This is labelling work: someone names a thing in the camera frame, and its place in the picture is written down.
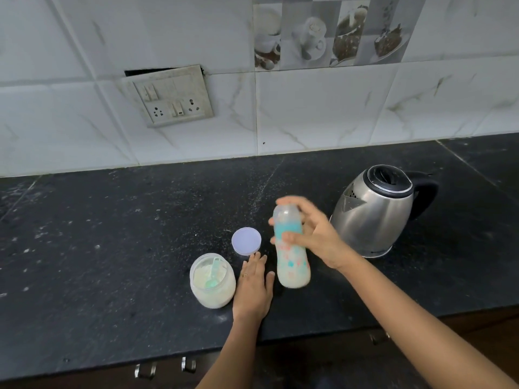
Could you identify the person's left thumb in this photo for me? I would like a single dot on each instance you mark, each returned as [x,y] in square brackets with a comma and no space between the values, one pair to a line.
[270,281]

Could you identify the white wall switch board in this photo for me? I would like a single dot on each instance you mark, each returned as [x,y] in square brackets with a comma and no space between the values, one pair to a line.
[170,97]

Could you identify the person's right hand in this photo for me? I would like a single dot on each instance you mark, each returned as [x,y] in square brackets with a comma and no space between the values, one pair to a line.
[320,236]

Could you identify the patterned baby feeding bottle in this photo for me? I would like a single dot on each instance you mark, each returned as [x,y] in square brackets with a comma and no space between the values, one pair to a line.
[292,267]

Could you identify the round white jar lid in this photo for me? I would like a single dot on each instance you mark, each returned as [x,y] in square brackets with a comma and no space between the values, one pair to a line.
[246,241]

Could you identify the person's left forearm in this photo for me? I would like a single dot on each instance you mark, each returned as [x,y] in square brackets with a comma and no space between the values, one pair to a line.
[231,352]

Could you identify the person's left hand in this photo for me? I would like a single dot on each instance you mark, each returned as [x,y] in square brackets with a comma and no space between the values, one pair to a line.
[252,293]

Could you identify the clear jar of milk powder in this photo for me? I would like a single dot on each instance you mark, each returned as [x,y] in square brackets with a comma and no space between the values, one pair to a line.
[213,295]

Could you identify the person's right forearm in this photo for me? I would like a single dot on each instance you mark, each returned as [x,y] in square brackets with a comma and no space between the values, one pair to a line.
[413,320]

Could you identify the person's left middle finger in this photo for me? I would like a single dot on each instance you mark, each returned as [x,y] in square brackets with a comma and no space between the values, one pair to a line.
[255,265]

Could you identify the stainless steel electric kettle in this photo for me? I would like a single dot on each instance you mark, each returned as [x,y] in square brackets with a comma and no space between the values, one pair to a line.
[369,218]

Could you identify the person's left little finger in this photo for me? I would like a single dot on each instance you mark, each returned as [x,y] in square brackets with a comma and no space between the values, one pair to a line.
[238,280]

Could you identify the green plastic scoop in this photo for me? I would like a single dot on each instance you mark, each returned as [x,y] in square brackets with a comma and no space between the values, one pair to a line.
[214,275]

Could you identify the person's right thumb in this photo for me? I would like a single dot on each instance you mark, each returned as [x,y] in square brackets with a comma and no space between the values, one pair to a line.
[286,238]

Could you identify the dark wooden base cabinet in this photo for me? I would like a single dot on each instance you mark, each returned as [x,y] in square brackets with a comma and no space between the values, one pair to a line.
[324,364]

